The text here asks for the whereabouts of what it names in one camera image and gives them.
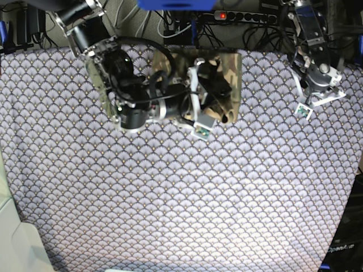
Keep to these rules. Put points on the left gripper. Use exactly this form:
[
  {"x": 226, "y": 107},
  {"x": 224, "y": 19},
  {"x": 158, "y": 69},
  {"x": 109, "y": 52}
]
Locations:
[{"x": 316, "y": 88}]

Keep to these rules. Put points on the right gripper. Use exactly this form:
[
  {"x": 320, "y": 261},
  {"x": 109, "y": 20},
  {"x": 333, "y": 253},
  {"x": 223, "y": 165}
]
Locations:
[{"x": 190, "y": 104}]

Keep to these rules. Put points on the camouflage T-shirt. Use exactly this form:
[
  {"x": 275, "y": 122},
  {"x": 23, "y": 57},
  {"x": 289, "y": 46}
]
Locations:
[{"x": 220, "y": 76}]

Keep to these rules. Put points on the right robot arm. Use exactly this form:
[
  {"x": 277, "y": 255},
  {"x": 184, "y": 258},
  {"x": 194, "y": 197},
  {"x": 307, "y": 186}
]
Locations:
[{"x": 131, "y": 100}]

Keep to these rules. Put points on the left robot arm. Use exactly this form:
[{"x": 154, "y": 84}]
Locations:
[{"x": 310, "y": 47}]

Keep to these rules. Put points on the blue clamp right edge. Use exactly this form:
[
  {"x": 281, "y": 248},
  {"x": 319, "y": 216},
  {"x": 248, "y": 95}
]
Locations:
[{"x": 359, "y": 51}]

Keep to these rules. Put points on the blue clamp edge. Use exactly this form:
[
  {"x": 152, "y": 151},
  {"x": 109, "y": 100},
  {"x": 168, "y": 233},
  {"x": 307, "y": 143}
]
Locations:
[
  {"x": 7, "y": 38},
  {"x": 359, "y": 51}
]

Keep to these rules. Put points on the black power strip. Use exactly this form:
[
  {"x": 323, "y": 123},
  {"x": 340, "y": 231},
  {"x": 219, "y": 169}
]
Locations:
[{"x": 245, "y": 17}]

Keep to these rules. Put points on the purple fan-pattern tablecloth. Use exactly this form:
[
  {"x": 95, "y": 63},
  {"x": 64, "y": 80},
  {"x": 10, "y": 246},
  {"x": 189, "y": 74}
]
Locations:
[{"x": 265, "y": 193}]

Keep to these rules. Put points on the black OpenArm box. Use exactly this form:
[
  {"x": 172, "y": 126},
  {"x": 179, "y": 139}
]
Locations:
[{"x": 345, "y": 251}]

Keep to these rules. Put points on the blue clamp left edge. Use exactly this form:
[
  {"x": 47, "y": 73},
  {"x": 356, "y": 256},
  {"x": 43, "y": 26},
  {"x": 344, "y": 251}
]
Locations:
[{"x": 7, "y": 38}]

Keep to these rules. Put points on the white plastic bin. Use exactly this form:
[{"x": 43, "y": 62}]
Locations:
[{"x": 21, "y": 245}]

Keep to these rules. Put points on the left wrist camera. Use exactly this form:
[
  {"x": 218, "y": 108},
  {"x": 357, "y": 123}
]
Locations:
[{"x": 304, "y": 110}]

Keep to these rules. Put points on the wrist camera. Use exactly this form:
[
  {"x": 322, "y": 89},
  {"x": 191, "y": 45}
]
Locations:
[
  {"x": 203, "y": 126},
  {"x": 304, "y": 110}
]

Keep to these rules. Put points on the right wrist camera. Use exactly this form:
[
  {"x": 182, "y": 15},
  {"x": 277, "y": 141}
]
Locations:
[{"x": 203, "y": 126}]

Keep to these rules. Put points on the blue mount plate top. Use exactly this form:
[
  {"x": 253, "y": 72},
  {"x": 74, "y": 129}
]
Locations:
[{"x": 175, "y": 5}]

